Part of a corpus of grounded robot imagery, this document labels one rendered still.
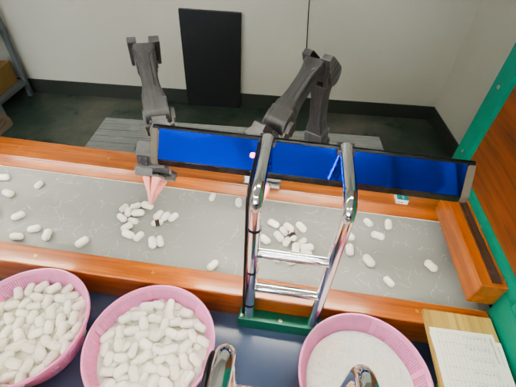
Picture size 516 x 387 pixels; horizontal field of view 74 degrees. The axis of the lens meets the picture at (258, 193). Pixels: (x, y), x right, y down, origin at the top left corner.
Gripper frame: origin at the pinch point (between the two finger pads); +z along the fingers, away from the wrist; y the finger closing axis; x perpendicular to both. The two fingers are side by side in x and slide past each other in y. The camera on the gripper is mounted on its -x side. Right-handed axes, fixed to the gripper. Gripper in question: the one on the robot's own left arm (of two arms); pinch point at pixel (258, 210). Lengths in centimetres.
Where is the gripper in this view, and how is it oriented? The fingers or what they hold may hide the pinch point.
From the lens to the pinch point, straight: 92.1
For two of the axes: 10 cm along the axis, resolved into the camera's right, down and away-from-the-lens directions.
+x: 0.5, 1.1, 9.9
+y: 9.9, 1.3, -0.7
